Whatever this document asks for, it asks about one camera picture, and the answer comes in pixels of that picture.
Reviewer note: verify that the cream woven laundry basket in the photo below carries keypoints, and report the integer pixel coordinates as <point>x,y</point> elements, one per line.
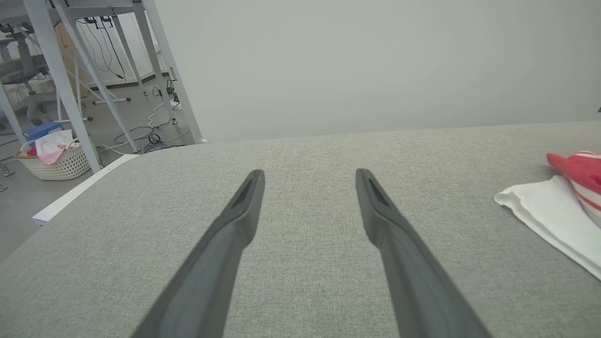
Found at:
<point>61,166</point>

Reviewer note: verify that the pink and white cloth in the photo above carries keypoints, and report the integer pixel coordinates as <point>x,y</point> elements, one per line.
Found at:
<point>54,145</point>

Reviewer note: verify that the small red garment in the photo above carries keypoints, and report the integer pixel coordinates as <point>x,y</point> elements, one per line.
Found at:
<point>32,151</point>

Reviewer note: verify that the white metal frame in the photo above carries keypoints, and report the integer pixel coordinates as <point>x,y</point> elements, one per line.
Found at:
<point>56,70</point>

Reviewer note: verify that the chrome chair base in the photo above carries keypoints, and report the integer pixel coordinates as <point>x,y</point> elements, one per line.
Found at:
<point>4,178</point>

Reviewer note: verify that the grey office chair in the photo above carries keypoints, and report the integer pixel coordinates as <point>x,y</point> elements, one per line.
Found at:
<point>21,70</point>

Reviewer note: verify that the white power strip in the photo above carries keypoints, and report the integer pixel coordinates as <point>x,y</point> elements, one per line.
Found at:
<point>174,105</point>

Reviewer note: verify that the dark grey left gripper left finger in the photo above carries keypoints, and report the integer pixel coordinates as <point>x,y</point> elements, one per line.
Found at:
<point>206,281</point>

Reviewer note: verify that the blue box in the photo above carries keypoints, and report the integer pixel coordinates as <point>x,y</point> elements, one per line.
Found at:
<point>42,130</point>

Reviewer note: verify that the red Bulls jersey white sleeves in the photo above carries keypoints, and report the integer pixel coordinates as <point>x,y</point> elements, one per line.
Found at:
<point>554,211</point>

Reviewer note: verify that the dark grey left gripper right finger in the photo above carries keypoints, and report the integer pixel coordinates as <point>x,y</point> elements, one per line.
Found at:
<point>413,281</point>

